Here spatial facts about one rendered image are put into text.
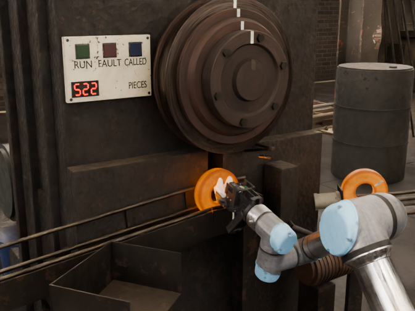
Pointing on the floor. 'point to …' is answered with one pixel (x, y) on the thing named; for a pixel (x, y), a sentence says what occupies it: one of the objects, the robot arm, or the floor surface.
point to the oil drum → (372, 119)
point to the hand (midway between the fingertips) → (217, 186)
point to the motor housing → (319, 283)
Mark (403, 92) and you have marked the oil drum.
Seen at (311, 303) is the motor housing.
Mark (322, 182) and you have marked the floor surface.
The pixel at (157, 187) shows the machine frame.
